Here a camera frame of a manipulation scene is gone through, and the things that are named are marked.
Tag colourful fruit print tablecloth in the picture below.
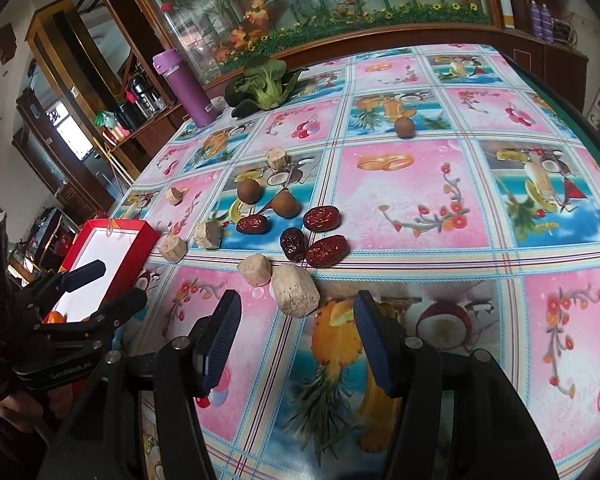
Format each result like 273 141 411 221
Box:
114 44 600 479

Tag orange tangerine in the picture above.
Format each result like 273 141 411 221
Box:
44 311 90 324

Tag small yam chunk left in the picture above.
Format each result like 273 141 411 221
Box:
164 186 188 206

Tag green bok choy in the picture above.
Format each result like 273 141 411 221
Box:
224 55 306 119

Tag far brown kiwi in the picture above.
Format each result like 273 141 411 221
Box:
394 117 416 139

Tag purple thermos bottle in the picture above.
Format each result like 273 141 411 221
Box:
152 49 218 128

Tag wooden cabinet shelf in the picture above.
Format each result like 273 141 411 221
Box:
26 0 186 185

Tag dark red jujube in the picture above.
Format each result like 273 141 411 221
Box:
306 235 350 269
279 228 306 262
303 205 341 233
236 214 270 235

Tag brown round fruit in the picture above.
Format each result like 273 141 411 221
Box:
237 179 263 205
271 188 302 219

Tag person left hand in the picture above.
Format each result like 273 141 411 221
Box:
0 386 73 432

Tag purple bottles on shelf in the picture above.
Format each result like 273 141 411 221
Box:
529 0 554 44

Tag red white tray box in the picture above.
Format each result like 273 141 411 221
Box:
44 219 159 324

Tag beige yam chunk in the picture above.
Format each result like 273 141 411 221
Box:
158 235 188 263
265 148 290 171
271 263 321 318
237 254 272 287
193 220 222 250

